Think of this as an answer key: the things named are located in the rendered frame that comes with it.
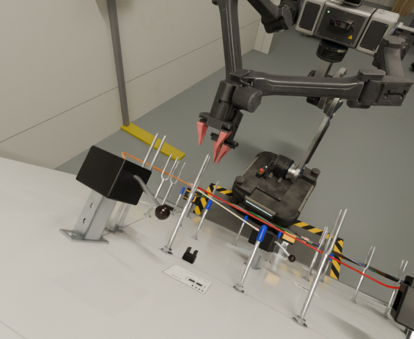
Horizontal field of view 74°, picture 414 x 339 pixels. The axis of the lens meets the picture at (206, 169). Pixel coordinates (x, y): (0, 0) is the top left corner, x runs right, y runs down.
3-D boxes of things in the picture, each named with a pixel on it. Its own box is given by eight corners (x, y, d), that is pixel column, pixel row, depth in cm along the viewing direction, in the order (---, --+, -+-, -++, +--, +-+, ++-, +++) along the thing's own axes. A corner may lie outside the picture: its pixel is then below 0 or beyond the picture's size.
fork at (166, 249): (162, 247, 37) (204, 154, 39) (174, 253, 37) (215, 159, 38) (157, 249, 36) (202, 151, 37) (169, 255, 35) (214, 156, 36)
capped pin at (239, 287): (237, 287, 35) (264, 224, 35) (246, 294, 33) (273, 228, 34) (230, 286, 34) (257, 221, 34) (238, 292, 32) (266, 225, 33)
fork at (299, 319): (290, 315, 32) (333, 206, 34) (305, 323, 32) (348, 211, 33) (293, 322, 31) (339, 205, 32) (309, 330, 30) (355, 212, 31)
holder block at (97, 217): (120, 281, 22) (167, 177, 22) (50, 224, 28) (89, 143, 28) (155, 278, 26) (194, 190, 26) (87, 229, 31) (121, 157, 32)
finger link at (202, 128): (210, 153, 82) (220, 123, 79) (189, 144, 84) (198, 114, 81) (217, 148, 88) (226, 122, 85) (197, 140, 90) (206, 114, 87)
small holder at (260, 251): (282, 286, 48) (298, 247, 48) (237, 261, 52) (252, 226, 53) (287, 284, 51) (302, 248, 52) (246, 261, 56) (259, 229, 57)
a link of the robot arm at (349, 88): (366, 101, 87) (381, 67, 80) (373, 111, 83) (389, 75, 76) (231, 95, 90) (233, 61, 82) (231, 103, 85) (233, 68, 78)
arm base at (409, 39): (400, 62, 116) (420, 32, 107) (398, 68, 111) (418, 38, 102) (380, 55, 119) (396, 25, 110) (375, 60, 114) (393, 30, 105)
